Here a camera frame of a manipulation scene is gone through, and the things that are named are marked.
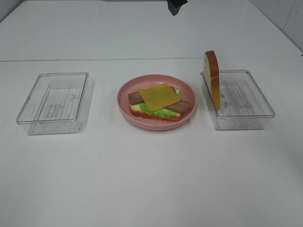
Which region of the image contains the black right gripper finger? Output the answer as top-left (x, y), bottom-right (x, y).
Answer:
top-left (167, 0), bottom-right (188, 16)

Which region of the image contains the bread slice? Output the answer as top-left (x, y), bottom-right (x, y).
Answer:
top-left (129, 102), bottom-right (181, 121)
top-left (204, 50), bottom-right (221, 110)

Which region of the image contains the yellow cheese slice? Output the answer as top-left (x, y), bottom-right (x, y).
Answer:
top-left (138, 83), bottom-right (180, 111)

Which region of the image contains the bacon strip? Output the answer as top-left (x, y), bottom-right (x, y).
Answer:
top-left (166, 101), bottom-right (192, 114)
top-left (128, 86), bottom-right (180, 105)

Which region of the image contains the green lettuce leaf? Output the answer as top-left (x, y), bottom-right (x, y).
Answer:
top-left (129, 88), bottom-right (190, 121)

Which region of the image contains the pink round plate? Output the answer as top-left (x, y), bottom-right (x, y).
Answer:
top-left (117, 74), bottom-right (197, 131)

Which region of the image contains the clear right plastic tray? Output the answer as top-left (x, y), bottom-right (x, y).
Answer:
top-left (201, 70), bottom-right (275, 130)

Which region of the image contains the clear plastic tray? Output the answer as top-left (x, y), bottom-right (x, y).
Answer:
top-left (16, 72), bottom-right (94, 135)
top-left (201, 70), bottom-right (275, 130)

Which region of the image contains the clear left plastic tray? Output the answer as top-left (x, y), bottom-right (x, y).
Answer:
top-left (16, 72), bottom-right (94, 135)

